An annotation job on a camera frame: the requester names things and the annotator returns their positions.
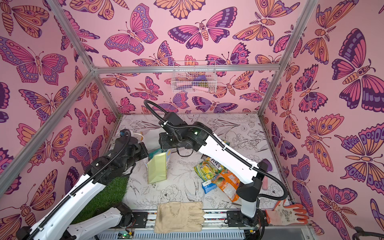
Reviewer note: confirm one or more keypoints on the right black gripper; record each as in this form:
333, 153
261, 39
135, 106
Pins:
163, 141

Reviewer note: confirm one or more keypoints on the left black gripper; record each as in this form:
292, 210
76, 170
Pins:
141, 148

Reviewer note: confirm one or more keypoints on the white paper bag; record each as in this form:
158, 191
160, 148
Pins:
156, 164

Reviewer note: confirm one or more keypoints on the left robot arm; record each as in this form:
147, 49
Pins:
57, 224

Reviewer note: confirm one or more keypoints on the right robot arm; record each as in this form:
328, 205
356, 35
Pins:
199, 138

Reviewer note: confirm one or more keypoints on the yellow-green Fox's spring tea bag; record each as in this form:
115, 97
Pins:
208, 168

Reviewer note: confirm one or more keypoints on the orange Fox's candy bag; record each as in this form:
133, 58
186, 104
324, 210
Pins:
228, 183

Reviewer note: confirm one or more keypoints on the green artificial grass mat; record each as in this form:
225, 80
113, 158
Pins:
111, 195

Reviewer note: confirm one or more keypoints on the small blue snack pack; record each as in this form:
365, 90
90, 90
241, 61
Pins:
208, 186

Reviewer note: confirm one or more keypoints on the beige work glove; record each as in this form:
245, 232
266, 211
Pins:
179, 217

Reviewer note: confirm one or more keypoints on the purple pink garden trowel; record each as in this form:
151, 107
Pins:
267, 167

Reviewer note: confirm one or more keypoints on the orange white garden glove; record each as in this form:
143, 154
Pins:
287, 215

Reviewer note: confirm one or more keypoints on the white wire basket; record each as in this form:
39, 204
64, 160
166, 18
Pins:
194, 77

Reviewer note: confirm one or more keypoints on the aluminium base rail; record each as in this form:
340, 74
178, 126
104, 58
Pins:
207, 225

